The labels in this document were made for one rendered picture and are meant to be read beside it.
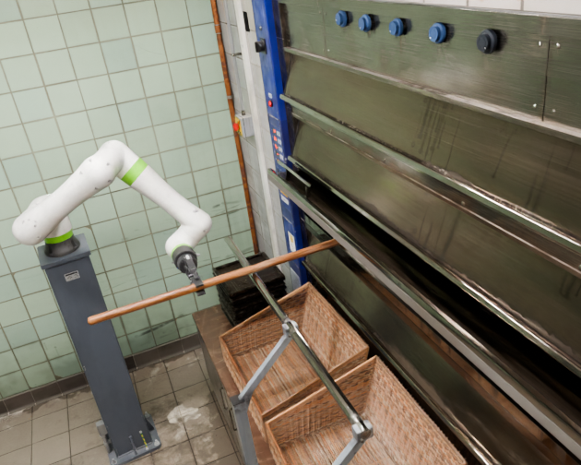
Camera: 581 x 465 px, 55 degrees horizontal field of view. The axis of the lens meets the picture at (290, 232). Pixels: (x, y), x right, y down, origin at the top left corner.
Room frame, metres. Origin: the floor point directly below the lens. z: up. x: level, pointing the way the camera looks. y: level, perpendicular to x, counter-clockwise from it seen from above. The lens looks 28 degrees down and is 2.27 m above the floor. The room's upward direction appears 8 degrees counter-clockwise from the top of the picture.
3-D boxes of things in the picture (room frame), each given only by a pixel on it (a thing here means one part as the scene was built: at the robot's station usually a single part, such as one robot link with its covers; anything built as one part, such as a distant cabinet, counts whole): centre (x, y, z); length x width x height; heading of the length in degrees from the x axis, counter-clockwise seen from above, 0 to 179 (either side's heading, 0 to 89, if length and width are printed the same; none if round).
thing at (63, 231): (2.17, 1.00, 1.36); 0.16 x 0.13 x 0.19; 172
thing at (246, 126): (2.79, 0.16, 1.46); 0.10 x 0.07 x 0.10; 19
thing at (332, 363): (1.85, 0.07, 0.72); 0.56 x 0.49 x 0.28; 20
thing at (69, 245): (2.23, 1.02, 1.23); 0.26 x 0.15 x 0.06; 23
